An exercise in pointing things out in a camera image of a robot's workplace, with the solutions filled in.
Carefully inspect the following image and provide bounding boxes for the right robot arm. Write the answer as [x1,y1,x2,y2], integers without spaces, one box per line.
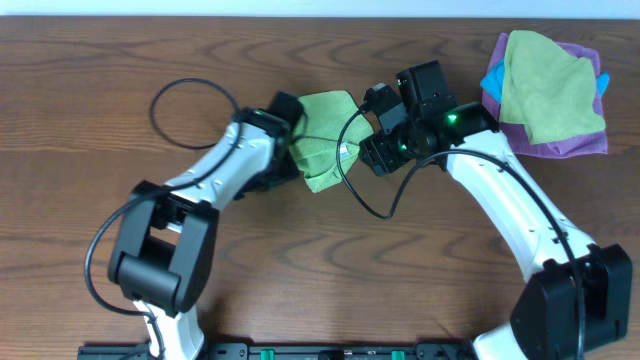
[396,61,633,359]

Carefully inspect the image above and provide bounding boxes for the blue cloth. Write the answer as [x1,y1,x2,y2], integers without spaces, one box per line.
[480,59,610,104]

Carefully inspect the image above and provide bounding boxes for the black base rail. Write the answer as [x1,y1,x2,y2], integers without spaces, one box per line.
[77,341,481,360]

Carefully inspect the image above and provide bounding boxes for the olive green cloth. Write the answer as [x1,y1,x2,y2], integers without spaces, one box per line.
[500,30,606,145]

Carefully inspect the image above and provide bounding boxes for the bright green cloth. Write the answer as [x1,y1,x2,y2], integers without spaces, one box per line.
[289,90,373,193]

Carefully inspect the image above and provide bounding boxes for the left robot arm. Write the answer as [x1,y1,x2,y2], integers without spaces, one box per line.
[107,92,304,359]

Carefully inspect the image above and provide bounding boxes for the purple cloth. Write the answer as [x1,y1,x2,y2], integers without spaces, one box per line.
[482,33,608,159]

